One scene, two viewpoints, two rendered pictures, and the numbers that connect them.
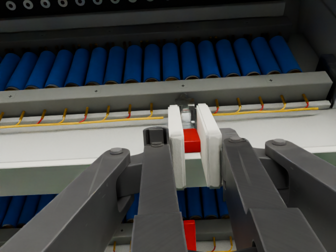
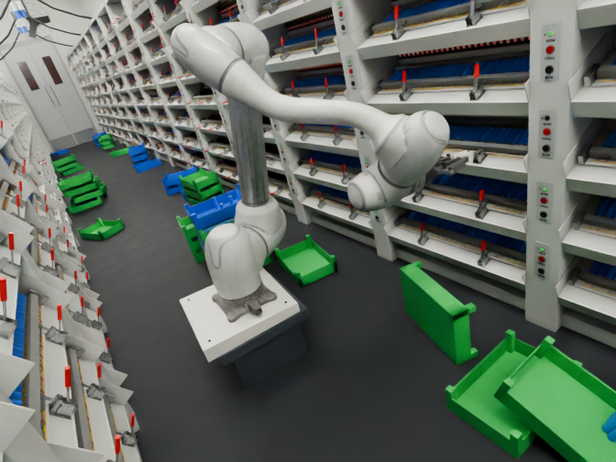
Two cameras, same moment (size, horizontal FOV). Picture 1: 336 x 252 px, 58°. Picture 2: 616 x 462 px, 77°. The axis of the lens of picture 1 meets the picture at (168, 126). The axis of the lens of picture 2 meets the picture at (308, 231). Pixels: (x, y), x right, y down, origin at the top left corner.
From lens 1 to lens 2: 1.10 m
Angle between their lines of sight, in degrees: 54
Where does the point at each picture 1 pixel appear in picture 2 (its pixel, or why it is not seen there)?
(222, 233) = (500, 202)
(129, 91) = (469, 144)
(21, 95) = not seen: hidden behind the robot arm
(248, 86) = (502, 148)
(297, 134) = (509, 164)
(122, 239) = (467, 195)
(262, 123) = (503, 159)
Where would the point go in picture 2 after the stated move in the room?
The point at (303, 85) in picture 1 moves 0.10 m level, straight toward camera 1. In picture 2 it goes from (519, 149) to (487, 159)
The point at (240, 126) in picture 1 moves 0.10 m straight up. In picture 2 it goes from (496, 159) to (496, 126)
